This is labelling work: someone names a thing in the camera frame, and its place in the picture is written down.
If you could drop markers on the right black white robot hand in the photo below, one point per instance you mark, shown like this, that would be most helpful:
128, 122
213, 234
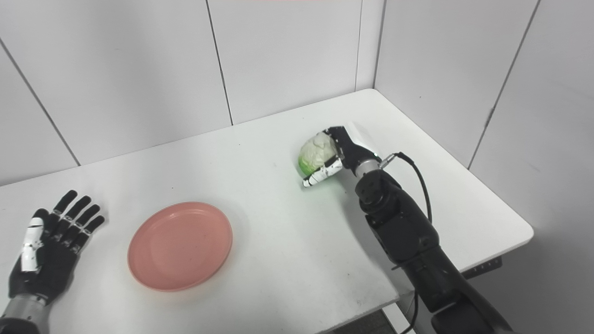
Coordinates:
350, 148

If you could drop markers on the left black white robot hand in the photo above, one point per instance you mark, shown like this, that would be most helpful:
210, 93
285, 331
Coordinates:
46, 260

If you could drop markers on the pink plate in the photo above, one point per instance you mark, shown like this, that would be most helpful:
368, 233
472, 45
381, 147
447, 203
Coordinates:
180, 246

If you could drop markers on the metal door hinge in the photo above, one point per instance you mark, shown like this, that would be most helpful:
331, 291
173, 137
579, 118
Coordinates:
489, 117

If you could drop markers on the green white cabbage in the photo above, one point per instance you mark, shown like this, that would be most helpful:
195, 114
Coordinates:
316, 153

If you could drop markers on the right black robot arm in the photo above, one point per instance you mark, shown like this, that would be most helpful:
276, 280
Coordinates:
417, 250

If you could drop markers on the black table control box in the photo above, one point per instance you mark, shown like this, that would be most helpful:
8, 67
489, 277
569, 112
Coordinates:
482, 267

